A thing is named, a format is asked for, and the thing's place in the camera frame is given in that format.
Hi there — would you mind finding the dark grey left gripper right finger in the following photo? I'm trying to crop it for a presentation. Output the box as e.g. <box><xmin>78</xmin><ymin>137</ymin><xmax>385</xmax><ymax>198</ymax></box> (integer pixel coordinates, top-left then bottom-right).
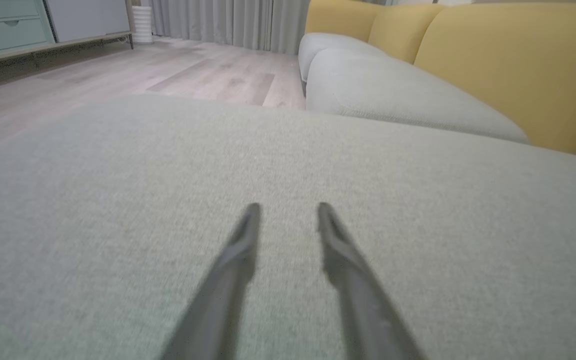
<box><xmin>317</xmin><ymin>202</ymin><xmax>425</xmax><ymax>360</ymax></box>

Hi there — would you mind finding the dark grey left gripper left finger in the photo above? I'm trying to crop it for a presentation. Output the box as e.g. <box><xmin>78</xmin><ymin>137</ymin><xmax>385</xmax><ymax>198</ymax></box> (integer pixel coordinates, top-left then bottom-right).
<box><xmin>160</xmin><ymin>202</ymin><xmax>262</xmax><ymax>360</ymax></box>

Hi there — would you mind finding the large grey sofa seat cushion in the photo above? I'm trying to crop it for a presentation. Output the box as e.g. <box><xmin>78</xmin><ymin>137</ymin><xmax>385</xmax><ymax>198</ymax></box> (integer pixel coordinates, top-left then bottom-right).
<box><xmin>0</xmin><ymin>93</ymin><xmax>576</xmax><ymax>360</ymax></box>

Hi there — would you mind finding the small grey sofa seat cushion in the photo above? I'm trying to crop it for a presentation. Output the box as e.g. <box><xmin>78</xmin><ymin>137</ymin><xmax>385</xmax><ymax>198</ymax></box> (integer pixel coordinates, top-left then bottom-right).
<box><xmin>297</xmin><ymin>32</ymin><xmax>389</xmax><ymax>83</ymax></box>

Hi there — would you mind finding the grey pleated curtain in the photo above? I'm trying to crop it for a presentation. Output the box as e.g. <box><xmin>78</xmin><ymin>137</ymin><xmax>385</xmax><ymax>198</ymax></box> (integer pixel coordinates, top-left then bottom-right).
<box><xmin>148</xmin><ymin>0</ymin><xmax>311</xmax><ymax>55</ymax></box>

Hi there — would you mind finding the large yellow sofa back cushion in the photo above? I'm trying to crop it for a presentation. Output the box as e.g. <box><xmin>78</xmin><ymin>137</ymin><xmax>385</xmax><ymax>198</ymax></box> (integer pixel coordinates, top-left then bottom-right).
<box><xmin>414</xmin><ymin>2</ymin><xmax>576</xmax><ymax>163</ymax></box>

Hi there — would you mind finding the pale green TV cabinet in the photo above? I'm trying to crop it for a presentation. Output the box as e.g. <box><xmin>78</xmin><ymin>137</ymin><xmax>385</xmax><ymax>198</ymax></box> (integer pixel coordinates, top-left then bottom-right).
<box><xmin>0</xmin><ymin>0</ymin><xmax>135</xmax><ymax>71</ymax></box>

